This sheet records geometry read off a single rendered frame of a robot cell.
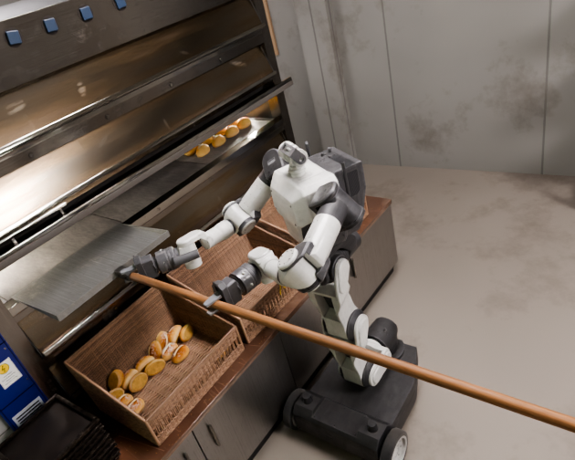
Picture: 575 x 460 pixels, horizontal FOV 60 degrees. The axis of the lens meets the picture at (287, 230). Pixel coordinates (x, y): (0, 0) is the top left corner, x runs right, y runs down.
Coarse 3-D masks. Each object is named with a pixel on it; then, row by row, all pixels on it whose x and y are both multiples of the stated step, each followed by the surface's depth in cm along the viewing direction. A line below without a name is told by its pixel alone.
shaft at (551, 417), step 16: (160, 288) 175; (176, 288) 171; (224, 304) 158; (256, 320) 149; (272, 320) 147; (304, 336) 139; (320, 336) 137; (352, 352) 130; (368, 352) 128; (400, 368) 123; (416, 368) 121; (448, 384) 116; (464, 384) 114; (480, 400) 112; (496, 400) 110; (512, 400) 108; (528, 416) 106; (544, 416) 104; (560, 416) 103
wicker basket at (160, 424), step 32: (160, 320) 241; (192, 320) 242; (224, 320) 223; (96, 352) 218; (128, 352) 228; (192, 352) 234; (96, 384) 199; (160, 384) 221; (192, 384) 204; (128, 416) 197; (160, 416) 193
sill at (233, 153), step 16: (272, 128) 295; (240, 144) 280; (224, 160) 267; (192, 176) 257; (208, 176) 260; (176, 192) 245; (144, 208) 238; (160, 208) 239; (128, 224) 228; (16, 304) 192
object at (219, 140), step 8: (240, 120) 299; (248, 120) 301; (232, 128) 292; (240, 128) 300; (216, 136) 284; (232, 136) 292; (208, 144) 290; (216, 144) 282; (192, 152) 282; (200, 152) 275; (208, 152) 279
